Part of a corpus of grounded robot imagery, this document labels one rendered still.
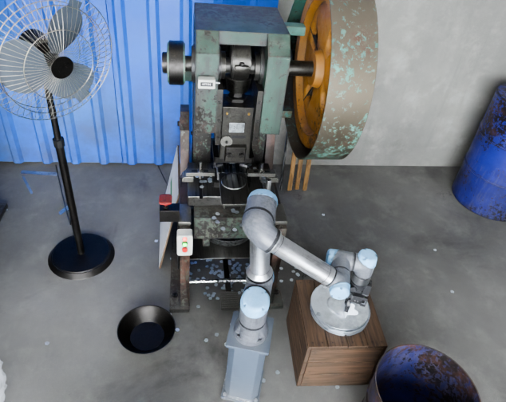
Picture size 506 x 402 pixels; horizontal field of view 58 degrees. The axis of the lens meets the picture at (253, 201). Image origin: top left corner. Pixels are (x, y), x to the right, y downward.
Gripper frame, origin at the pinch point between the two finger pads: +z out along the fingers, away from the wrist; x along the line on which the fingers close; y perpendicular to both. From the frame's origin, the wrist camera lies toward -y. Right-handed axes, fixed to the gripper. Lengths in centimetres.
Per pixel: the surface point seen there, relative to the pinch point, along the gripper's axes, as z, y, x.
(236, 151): -40, -64, 43
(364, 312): 16.6, 11.9, 15.3
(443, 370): 16, 48, -6
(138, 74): -22, -160, 139
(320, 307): 16.5, -9.2, 11.4
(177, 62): -82, -91, 36
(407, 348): 10.3, 30.4, -4.3
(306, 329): 20.1, -13.5, -0.3
